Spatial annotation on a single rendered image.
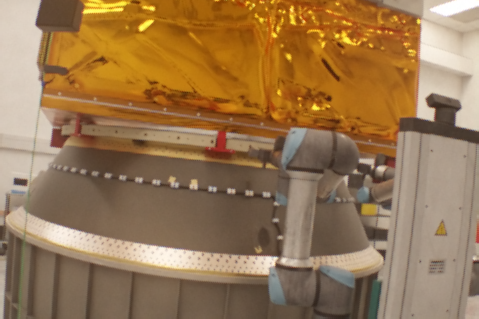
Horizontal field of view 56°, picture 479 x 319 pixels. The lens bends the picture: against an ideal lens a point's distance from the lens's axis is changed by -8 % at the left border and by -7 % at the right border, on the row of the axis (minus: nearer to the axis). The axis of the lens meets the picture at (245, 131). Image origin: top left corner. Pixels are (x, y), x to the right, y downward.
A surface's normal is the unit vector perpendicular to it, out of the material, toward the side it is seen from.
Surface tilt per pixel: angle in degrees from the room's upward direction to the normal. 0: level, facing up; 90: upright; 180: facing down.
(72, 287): 90
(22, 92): 90
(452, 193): 90
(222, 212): 62
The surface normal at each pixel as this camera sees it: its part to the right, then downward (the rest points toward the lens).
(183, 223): 0.08, -0.54
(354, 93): 0.32, -0.03
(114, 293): -0.20, -0.11
